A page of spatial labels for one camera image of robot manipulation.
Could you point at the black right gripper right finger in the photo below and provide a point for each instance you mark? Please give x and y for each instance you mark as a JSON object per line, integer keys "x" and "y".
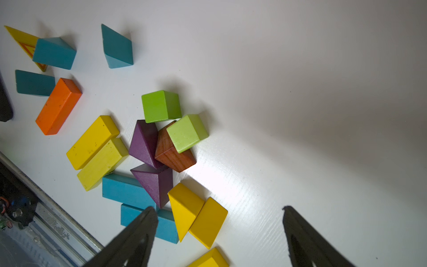
{"x": 307, "y": 248}

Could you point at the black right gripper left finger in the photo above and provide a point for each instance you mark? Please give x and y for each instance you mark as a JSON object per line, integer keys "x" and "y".
{"x": 132, "y": 247}

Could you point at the teal triangular prism block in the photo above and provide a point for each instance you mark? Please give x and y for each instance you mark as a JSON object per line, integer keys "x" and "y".
{"x": 116, "y": 48}
{"x": 54, "y": 52}
{"x": 30, "y": 83}

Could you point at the yellow triangle block red pattern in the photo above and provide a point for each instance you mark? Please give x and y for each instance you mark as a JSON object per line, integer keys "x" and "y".
{"x": 26, "y": 41}

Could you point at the teal rectangular block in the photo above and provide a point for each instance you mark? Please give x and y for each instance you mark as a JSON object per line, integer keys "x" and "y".
{"x": 127, "y": 191}
{"x": 166, "y": 229}

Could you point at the yellow triangular prism block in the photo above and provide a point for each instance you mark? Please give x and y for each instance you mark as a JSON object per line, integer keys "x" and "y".
{"x": 186, "y": 206}
{"x": 208, "y": 223}

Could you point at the purple triangular prism block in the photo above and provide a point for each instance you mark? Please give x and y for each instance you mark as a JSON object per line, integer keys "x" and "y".
{"x": 144, "y": 143}
{"x": 157, "y": 182}

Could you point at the yellow rectangular block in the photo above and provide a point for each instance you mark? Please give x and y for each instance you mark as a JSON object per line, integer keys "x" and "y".
{"x": 212, "y": 258}
{"x": 92, "y": 141}

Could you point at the yellow-green rectangular block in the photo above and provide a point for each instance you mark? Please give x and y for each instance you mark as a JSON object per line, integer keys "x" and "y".
{"x": 113, "y": 153}

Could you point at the brown wooden block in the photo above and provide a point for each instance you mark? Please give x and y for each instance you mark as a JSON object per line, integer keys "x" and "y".
{"x": 167, "y": 154}

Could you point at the light green cube block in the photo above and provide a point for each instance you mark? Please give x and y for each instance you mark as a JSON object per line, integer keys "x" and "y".
{"x": 187, "y": 132}

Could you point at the orange rectangular block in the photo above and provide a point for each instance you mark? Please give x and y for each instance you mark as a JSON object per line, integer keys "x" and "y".
{"x": 58, "y": 107}

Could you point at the aluminium front rail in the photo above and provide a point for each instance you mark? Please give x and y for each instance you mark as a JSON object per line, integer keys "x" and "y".
{"x": 35, "y": 226}

